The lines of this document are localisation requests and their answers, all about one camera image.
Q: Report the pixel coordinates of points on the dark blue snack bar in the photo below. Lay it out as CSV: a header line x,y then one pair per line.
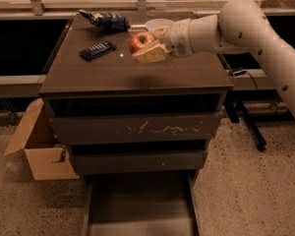
x,y
97,50

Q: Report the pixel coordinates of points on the white ceramic bowl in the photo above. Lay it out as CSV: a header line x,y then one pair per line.
x,y
158,23

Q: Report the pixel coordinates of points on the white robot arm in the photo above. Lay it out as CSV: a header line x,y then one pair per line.
x,y
241,26

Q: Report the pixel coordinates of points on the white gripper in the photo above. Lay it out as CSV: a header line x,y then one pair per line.
x,y
177,36

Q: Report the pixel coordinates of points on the grey top drawer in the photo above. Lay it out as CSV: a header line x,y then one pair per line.
x,y
135,119

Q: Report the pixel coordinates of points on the red apple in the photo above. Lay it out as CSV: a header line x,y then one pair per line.
x,y
140,41

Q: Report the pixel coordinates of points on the black wheeled stand leg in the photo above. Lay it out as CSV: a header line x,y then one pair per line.
x,y
232,108

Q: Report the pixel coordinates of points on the grey bottom drawer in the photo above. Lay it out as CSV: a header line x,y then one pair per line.
x,y
142,204

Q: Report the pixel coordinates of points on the open cardboard box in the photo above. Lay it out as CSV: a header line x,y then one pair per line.
x,y
47,159

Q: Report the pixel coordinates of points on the grey drawer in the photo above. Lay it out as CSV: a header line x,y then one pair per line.
x,y
135,119
142,204
139,157

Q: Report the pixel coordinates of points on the grey drawer cabinet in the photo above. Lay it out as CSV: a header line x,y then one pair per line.
x,y
117,74

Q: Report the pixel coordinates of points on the blue chip bag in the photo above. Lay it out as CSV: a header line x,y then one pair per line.
x,y
107,21

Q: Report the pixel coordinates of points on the grey middle drawer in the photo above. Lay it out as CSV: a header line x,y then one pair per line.
x,y
139,157

